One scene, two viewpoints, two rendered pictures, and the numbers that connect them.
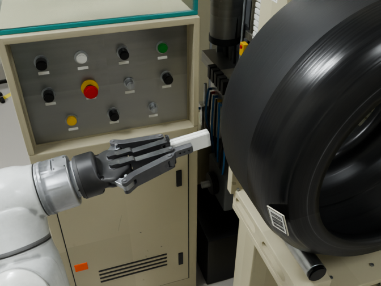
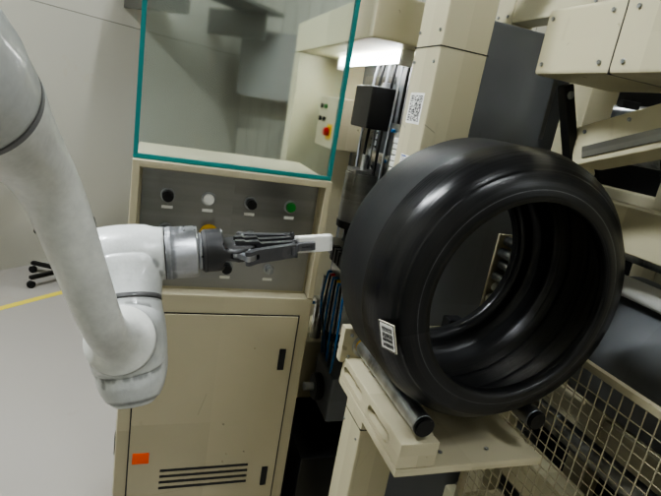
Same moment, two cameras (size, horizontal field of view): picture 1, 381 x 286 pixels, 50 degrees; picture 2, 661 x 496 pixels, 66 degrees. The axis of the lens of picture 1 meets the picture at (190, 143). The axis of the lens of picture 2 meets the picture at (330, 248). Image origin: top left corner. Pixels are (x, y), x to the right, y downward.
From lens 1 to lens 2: 0.36 m
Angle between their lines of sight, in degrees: 20
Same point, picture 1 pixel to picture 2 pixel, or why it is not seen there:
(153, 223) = (240, 414)
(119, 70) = (243, 220)
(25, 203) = (151, 252)
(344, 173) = (462, 351)
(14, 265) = (125, 304)
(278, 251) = (384, 411)
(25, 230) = (144, 277)
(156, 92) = not seen: hidden behind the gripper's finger
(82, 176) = (209, 242)
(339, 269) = (450, 447)
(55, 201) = (178, 259)
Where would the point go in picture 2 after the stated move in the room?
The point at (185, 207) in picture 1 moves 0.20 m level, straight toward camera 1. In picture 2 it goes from (281, 401) to (275, 439)
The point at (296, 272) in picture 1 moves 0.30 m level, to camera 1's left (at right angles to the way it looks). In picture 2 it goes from (402, 430) to (259, 408)
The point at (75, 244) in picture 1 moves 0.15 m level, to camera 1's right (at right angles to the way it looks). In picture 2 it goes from (143, 422) to (192, 430)
